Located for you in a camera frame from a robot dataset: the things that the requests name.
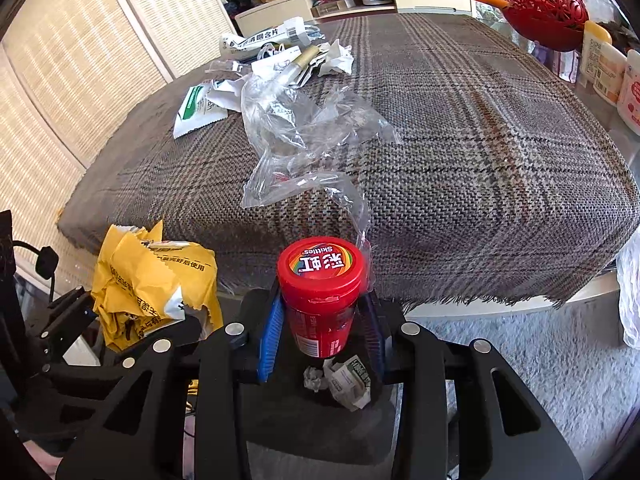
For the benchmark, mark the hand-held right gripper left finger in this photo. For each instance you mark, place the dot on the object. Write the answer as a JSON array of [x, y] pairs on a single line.
[[267, 340]]

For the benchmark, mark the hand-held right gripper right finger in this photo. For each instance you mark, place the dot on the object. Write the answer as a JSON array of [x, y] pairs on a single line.
[[375, 347]]

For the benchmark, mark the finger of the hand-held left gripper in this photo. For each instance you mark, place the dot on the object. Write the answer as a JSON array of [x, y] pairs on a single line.
[[100, 375], [70, 312]]

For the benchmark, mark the red candy jar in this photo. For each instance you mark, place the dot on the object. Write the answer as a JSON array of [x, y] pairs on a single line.
[[320, 305]]

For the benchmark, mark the yellow packet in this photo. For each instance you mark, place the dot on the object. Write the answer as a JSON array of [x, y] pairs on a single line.
[[145, 280]]

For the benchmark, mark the black bin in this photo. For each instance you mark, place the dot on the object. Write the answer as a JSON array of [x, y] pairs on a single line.
[[300, 425]]

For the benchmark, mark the crumpled white carton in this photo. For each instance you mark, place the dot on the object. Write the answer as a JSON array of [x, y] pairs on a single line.
[[350, 382]]

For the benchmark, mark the crumpled white paper ball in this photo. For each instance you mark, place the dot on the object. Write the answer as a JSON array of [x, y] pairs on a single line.
[[314, 378]]

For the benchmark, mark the grey rug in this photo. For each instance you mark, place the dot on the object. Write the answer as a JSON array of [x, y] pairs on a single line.
[[525, 350]]

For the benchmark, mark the brown plaid cloth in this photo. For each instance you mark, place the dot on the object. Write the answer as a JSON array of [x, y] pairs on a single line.
[[450, 160]]

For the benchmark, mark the clear plastic bag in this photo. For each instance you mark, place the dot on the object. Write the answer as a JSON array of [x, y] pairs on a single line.
[[280, 125]]

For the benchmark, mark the white green packet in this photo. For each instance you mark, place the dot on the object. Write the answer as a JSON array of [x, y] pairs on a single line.
[[197, 110]]

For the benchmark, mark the crumpled white paper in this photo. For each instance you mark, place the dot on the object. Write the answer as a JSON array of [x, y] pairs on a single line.
[[225, 95]]

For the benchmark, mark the woven panel sliding door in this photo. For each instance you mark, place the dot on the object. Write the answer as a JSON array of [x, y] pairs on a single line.
[[75, 60]]

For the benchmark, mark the white plastic bag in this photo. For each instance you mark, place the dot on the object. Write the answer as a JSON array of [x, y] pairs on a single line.
[[631, 300]]

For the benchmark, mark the white paper piece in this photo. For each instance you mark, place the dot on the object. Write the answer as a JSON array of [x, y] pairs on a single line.
[[270, 65]]

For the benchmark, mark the gold tube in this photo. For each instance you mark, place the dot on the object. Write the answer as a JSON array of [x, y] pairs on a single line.
[[306, 56]]

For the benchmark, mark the crumpled white tissue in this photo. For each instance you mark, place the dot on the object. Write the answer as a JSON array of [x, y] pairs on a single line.
[[337, 60]]

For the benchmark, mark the white medicine box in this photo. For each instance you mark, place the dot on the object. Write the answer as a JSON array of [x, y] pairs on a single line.
[[250, 45]]

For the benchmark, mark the brown cardboard box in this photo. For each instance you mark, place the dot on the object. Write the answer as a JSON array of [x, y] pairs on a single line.
[[327, 9]]

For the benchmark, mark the white bottle yellow cap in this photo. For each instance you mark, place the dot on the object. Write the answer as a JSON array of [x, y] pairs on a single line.
[[600, 70]]

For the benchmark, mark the white jar pink label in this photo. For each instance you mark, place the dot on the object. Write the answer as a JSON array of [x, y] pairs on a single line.
[[631, 95]]

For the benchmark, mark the red openwork basket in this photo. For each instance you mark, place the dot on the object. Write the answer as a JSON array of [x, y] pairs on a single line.
[[540, 15]]

